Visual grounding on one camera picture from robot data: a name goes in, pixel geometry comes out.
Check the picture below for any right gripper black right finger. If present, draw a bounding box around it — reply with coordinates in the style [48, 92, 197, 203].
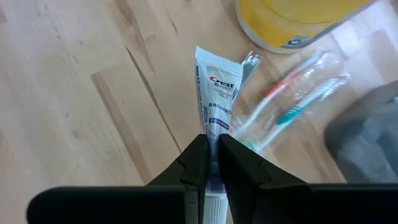
[218, 133, 398, 224]

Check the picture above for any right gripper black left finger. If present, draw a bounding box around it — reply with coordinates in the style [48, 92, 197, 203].
[26, 133, 208, 224]

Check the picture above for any clear orange toothbrush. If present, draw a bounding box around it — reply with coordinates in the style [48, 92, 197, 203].
[231, 51, 346, 139]

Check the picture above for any white Crest toothpaste tube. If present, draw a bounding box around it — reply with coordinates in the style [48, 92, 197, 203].
[194, 45, 244, 224]

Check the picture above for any grey plastic bin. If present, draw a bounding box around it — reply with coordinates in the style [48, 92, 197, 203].
[323, 80, 398, 184]

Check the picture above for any clear wrapped silver toiletry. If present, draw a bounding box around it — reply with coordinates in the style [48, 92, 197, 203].
[240, 51, 263, 93]

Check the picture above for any yellow Lysol wipes canister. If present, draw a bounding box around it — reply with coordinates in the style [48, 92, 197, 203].
[234, 0, 384, 55]

